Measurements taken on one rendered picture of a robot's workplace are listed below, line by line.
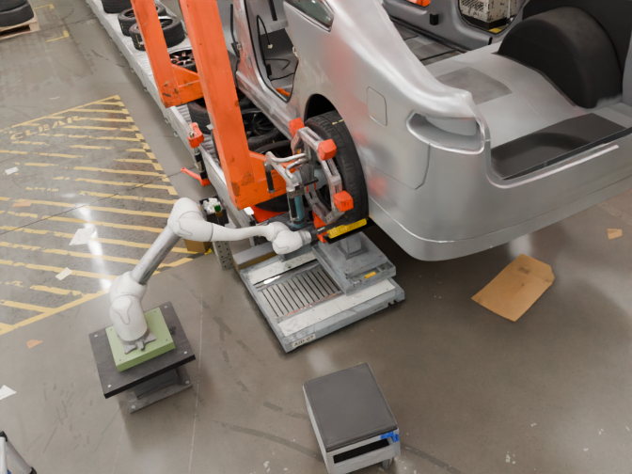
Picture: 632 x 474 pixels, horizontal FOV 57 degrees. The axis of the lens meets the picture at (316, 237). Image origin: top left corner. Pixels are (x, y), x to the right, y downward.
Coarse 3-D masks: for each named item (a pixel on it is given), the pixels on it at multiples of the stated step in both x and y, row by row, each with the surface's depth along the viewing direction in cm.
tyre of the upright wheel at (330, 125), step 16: (336, 112) 332; (320, 128) 323; (336, 128) 318; (336, 144) 313; (352, 144) 315; (352, 160) 314; (352, 176) 314; (352, 192) 317; (352, 208) 324; (368, 208) 330
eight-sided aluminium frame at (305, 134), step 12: (300, 132) 330; (312, 132) 328; (300, 144) 351; (312, 144) 318; (324, 168) 315; (336, 168) 316; (336, 180) 315; (312, 192) 363; (312, 204) 360; (324, 216) 348; (336, 216) 330
